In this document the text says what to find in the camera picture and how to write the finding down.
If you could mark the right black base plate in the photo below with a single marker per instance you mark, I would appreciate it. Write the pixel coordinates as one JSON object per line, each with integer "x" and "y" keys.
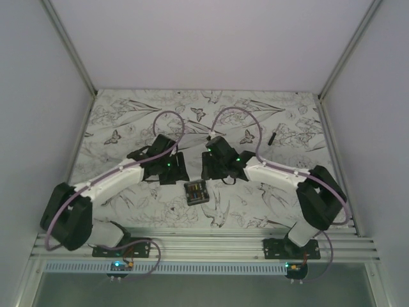
{"x": 284, "y": 249}

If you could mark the black fuse box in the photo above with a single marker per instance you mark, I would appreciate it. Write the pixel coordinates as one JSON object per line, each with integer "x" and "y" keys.
{"x": 196, "y": 192}

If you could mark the white slotted cable duct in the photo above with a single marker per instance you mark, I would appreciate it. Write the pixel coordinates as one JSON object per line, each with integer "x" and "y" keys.
{"x": 168, "y": 267}

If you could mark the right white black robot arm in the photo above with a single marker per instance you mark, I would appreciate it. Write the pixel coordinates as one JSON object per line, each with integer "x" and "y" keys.
{"x": 319, "y": 195}

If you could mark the aluminium rail front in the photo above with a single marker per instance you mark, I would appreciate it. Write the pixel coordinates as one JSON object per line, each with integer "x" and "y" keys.
{"x": 240, "y": 244}

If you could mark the floral printed mat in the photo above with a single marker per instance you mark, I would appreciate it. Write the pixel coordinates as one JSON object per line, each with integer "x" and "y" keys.
{"x": 122, "y": 121}

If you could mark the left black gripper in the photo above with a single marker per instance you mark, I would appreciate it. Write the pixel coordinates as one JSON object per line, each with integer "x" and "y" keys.
{"x": 179, "y": 172}

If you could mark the left green circuit board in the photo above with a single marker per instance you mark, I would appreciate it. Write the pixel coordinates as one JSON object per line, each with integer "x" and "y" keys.
{"x": 119, "y": 269}

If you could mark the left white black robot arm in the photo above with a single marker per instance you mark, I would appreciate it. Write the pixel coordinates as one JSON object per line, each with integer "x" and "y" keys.
{"x": 68, "y": 220}

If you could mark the green circuit board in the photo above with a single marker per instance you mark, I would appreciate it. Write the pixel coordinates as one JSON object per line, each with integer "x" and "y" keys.
{"x": 296, "y": 271}
{"x": 119, "y": 269}

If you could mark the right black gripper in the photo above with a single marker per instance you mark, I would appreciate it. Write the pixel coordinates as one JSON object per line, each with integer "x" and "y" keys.
{"x": 207, "y": 172}

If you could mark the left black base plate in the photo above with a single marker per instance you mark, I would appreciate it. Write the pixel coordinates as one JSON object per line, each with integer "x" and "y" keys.
{"x": 127, "y": 248}

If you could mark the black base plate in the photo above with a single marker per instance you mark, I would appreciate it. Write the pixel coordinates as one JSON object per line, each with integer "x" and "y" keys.
{"x": 127, "y": 248}
{"x": 284, "y": 249}

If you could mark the right green circuit board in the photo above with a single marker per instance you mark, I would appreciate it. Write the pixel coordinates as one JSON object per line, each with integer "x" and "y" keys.
{"x": 296, "y": 271}

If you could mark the black screwdriver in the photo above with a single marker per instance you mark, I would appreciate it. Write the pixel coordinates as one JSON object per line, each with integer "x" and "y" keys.
{"x": 271, "y": 140}

